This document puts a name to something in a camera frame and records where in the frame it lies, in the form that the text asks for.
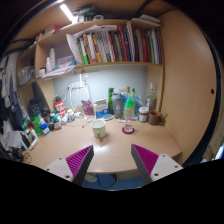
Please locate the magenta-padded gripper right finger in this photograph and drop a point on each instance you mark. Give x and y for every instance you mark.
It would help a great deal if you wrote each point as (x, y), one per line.
(146, 159)

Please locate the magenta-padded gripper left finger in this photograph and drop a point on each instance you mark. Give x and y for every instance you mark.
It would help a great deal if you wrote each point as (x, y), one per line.
(78, 160)

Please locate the clear bottle with green cap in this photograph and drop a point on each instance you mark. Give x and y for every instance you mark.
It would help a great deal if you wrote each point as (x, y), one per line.
(129, 108)

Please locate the flat round red coaster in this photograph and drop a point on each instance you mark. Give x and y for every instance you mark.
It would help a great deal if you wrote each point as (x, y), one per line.
(124, 131)

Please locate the brown mug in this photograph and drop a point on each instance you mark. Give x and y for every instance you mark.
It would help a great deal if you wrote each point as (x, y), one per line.
(154, 117)

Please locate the glass jar with white lid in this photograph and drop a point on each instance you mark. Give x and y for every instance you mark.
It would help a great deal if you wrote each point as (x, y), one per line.
(143, 115)

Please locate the white box with blue lid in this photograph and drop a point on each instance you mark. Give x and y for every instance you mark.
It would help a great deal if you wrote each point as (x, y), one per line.
(45, 130)

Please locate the white pill bottle blue label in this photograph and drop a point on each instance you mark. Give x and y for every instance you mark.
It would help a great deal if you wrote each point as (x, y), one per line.
(71, 116)

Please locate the magenta packet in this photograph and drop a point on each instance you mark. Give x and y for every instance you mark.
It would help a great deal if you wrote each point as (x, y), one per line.
(87, 107)

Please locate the dark jar with red label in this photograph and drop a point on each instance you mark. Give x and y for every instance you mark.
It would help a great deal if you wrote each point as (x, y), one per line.
(46, 115)

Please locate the white and blue carton box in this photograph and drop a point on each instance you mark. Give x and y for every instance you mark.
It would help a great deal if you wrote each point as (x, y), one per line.
(101, 109)

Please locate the red and white canister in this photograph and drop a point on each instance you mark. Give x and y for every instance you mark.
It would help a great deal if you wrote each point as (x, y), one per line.
(60, 107)

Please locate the grey shaker bottle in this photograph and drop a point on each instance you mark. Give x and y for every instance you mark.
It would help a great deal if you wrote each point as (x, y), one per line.
(117, 106)

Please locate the clear bottle with white cap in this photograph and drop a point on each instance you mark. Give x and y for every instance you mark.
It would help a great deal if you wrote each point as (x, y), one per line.
(151, 98)

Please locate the black appliance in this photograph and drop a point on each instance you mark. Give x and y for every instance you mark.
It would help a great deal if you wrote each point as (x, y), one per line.
(34, 108)

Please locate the tall green bottle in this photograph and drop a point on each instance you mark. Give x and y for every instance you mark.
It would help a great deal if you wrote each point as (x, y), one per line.
(110, 100)

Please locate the hanging dark clothes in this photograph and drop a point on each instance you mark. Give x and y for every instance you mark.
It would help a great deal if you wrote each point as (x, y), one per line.
(10, 96)

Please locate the ceiling light tube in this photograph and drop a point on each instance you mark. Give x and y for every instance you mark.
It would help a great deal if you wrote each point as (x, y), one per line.
(67, 12)

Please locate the white wall power outlet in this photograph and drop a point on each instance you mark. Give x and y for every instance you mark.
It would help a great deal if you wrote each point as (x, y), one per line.
(76, 85)

